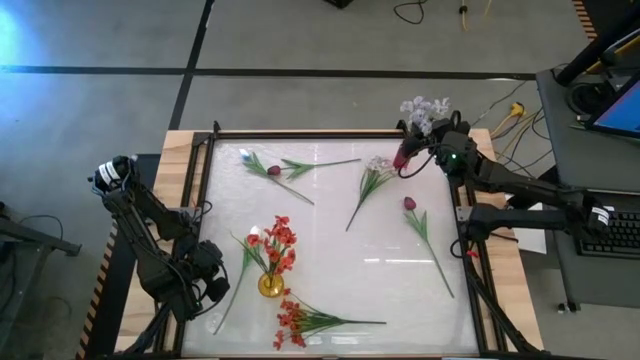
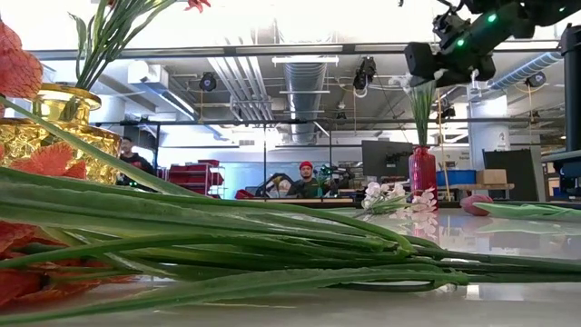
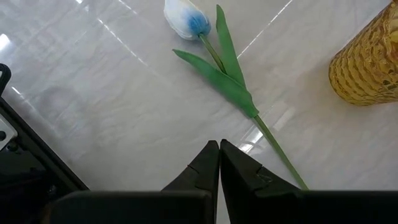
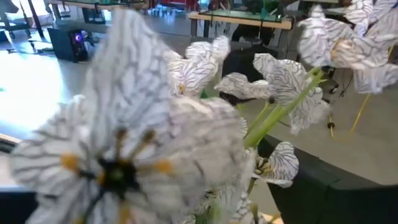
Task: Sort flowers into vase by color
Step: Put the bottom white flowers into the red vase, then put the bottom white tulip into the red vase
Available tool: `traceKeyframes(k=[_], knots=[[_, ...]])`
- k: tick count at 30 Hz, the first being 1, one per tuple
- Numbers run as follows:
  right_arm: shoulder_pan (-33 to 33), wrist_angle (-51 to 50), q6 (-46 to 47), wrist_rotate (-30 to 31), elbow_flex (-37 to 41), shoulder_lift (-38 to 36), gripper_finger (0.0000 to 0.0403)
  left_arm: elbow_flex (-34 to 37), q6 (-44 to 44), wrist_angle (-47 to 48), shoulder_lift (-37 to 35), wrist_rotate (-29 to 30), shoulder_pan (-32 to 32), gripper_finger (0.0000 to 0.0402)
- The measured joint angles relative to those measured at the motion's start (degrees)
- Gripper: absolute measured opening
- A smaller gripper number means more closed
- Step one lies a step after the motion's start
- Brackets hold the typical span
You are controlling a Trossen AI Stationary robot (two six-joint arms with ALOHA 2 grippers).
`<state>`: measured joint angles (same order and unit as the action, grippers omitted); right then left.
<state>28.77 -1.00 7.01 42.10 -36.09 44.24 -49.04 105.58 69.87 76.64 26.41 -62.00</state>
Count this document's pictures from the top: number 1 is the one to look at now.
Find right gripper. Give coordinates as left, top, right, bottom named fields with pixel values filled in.
left=401, top=117, right=481, bottom=176

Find white artificial flower bunch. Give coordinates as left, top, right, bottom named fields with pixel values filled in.
left=398, top=94, right=452, bottom=137
left=344, top=155, right=398, bottom=233

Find red ribbed glass vase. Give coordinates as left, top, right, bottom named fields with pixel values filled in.
left=392, top=144, right=412, bottom=172

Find amber textured glass vase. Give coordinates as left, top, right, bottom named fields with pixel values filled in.
left=256, top=272, right=287, bottom=300

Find black mat orange striped edge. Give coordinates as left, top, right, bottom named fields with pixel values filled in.
left=74, top=152, right=162, bottom=360
left=571, top=0, right=640, bottom=42

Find grey desk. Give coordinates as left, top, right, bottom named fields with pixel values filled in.
left=535, top=67, right=640, bottom=307

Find white paper sheet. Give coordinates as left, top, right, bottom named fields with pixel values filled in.
left=504, top=193, right=549, bottom=255

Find monitor with blue screen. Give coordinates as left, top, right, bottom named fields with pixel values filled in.
left=582, top=73, right=640, bottom=140

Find grey metal stand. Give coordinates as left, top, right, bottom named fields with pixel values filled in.
left=0, top=199, right=83, bottom=360

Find black keyboard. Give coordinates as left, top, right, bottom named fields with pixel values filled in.
left=574, top=207, right=640, bottom=260

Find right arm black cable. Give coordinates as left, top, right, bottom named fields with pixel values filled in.
left=396, top=144, right=444, bottom=180

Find yellow power cable with plug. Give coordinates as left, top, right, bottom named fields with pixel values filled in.
left=489, top=101, right=542, bottom=151

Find yellow floor cable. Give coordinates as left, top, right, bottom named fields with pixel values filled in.
left=458, top=0, right=495, bottom=33

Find black floor cable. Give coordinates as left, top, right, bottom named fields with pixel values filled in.
left=392, top=0, right=427, bottom=26

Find coiled black cables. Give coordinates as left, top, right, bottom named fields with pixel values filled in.
left=567, top=79, right=609, bottom=119

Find black aluminium table frame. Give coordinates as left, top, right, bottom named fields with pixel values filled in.
left=127, top=119, right=544, bottom=360

